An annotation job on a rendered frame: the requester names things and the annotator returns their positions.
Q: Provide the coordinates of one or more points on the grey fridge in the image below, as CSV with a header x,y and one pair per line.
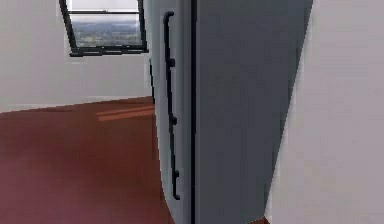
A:
x,y
233,110

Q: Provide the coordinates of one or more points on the black framed window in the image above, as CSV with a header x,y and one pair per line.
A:
x,y
106,31

